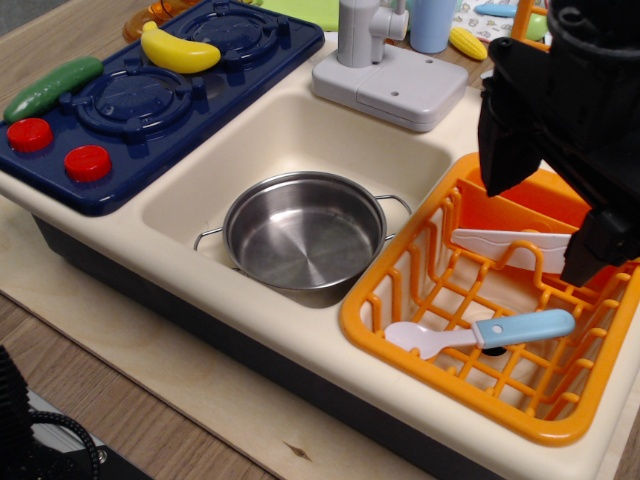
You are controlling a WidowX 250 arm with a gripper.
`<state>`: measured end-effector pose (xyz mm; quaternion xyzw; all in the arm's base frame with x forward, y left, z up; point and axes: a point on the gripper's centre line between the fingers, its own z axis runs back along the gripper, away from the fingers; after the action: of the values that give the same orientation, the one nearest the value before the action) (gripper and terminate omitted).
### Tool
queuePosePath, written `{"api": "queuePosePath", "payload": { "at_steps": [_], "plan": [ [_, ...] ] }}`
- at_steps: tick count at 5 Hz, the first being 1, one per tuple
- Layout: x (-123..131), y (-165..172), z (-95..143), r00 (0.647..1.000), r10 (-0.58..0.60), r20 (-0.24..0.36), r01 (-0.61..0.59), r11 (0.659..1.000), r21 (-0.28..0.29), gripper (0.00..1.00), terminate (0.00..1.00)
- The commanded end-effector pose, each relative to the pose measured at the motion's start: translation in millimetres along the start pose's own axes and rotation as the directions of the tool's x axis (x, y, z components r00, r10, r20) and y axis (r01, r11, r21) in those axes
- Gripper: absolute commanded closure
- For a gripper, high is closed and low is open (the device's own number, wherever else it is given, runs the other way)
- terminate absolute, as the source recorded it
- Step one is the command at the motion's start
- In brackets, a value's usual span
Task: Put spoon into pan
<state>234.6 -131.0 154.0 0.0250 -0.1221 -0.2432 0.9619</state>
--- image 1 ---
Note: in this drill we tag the red stove knob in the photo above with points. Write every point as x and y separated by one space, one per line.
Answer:
87 163
30 135

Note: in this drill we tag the red stove knob left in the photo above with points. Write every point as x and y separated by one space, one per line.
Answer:
30 135

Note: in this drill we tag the white spoon blue handle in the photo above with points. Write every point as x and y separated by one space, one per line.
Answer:
484 334

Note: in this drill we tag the cream toy sink unit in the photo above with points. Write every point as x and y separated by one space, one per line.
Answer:
145 249

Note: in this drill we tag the yellow toy corn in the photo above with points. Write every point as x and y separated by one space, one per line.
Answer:
467 44

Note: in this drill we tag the navy blue toy stove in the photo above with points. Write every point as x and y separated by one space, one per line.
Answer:
149 118

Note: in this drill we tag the orange wire basket background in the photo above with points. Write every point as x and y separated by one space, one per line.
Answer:
530 24

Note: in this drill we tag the orange plastic dish rack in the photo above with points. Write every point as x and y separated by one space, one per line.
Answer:
546 391

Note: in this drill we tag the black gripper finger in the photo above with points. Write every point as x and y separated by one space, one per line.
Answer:
607 237

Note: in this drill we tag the stainless steel pan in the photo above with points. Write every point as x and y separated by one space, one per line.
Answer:
308 235

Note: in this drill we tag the white toy knife yellow handle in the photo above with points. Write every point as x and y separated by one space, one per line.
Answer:
523 250

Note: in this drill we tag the green cloth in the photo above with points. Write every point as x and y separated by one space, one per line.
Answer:
324 13

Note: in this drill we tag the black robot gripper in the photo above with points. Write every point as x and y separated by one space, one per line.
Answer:
575 107

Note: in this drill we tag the green toy cucumber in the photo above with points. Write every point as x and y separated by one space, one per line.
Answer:
42 95

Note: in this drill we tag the blue utensil in background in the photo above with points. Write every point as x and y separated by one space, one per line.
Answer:
497 10

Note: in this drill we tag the orange transparent lid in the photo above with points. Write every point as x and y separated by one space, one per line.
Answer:
160 12

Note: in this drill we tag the grey toy faucet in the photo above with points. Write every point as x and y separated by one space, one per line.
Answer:
369 75

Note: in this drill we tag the light blue plastic cup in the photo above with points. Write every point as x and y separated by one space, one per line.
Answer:
430 24

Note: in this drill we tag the red stove knob right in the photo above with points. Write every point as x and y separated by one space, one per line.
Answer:
87 163

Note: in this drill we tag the yellow toy banana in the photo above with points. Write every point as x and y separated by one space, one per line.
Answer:
176 54

